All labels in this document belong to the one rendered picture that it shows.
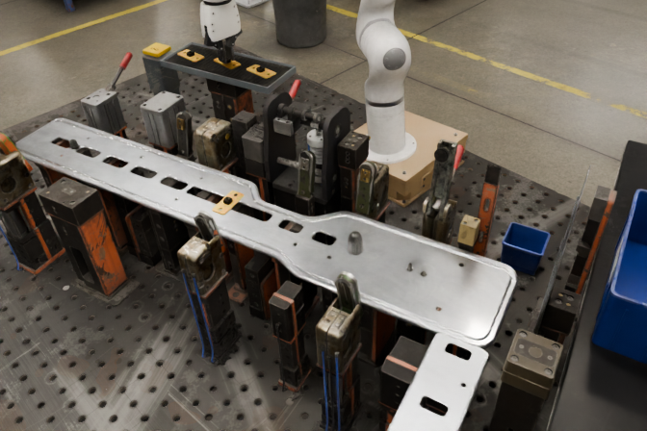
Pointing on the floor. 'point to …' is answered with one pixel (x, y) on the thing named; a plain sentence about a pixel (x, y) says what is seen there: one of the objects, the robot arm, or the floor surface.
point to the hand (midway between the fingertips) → (225, 53)
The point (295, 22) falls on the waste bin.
